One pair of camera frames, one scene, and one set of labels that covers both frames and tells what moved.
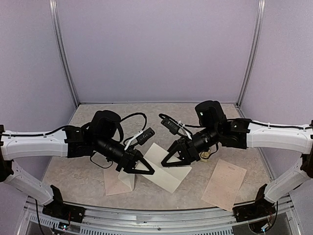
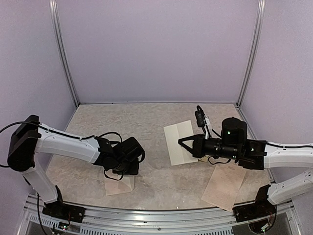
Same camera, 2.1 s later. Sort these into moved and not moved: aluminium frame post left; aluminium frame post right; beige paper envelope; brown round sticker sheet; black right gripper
Moved: black right gripper
Not moved: aluminium frame post left; beige paper envelope; brown round sticker sheet; aluminium frame post right
